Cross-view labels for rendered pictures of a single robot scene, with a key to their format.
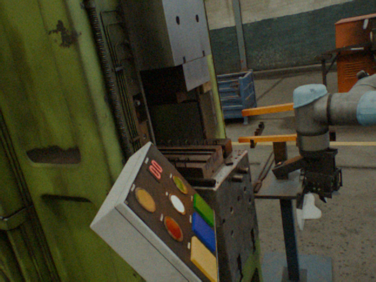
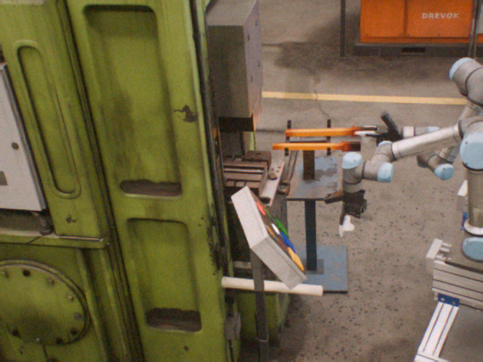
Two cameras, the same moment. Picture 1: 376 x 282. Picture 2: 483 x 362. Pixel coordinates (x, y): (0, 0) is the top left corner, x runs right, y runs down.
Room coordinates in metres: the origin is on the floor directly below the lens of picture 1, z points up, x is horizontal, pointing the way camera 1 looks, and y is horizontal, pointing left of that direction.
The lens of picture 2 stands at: (-1.36, 0.73, 2.76)
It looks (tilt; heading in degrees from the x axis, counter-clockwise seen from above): 34 degrees down; 345
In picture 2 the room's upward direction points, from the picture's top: 5 degrees counter-clockwise
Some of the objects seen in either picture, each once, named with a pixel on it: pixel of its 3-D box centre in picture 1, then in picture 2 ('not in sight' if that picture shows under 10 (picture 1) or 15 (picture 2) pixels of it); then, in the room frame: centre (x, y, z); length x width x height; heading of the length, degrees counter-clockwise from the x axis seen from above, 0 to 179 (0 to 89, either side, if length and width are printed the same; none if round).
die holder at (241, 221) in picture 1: (184, 208); (225, 215); (1.38, 0.10, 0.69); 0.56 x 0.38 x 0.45; 60
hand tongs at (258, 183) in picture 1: (267, 166); (291, 163); (1.73, -0.40, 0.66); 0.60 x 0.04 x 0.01; 151
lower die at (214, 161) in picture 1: (168, 161); (219, 177); (1.33, 0.11, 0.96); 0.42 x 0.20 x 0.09; 60
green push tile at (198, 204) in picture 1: (202, 210); (280, 228); (0.78, 0.01, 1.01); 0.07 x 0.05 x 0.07; 175
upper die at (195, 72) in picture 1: (150, 78); (211, 109); (1.33, 0.11, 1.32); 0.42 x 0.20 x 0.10; 60
